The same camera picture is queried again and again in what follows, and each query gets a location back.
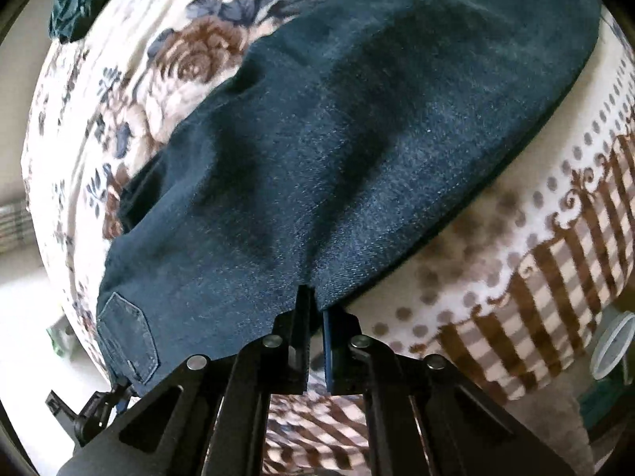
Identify grey ribbed radiator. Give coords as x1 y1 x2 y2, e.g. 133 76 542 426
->
0 202 33 255

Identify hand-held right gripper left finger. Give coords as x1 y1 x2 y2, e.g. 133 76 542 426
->
57 284 317 476

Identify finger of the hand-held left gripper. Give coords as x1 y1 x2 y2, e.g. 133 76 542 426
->
46 379 133 449

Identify floral printed blanket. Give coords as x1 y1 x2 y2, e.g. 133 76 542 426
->
20 0 635 476

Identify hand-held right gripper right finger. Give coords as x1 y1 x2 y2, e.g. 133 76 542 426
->
322 307 579 476

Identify teal container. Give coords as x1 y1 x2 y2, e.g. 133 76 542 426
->
579 379 632 437

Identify clear plastic cup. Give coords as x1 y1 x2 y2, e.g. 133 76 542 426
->
589 311 635 382

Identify small green object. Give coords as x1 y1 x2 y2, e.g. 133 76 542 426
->
46 324 76 358

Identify dark blue denim pants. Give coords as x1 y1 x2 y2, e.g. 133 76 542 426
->
96 0 603 388

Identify dark green cloth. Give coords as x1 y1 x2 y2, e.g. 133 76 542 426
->
48 0 144 44

